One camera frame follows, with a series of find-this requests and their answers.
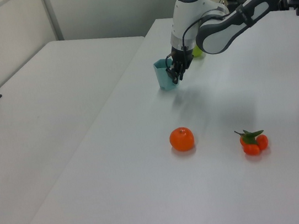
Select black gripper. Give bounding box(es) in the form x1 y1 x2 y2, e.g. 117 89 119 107
162 42 199 86

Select teal faceted mug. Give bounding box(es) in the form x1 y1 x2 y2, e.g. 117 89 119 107
152 56 182 93

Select green toy apple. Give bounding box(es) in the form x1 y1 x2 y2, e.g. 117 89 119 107
190 43 206 58

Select large orange toy tangerine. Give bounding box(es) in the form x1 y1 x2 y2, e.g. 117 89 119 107
168 125 196 153

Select small tangerine cluster with leaves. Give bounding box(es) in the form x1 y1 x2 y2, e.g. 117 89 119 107
233 126 270 158

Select white side table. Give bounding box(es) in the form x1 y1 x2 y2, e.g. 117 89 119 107
0 28 170 224

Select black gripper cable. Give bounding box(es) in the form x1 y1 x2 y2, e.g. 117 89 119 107
177 7 234 51

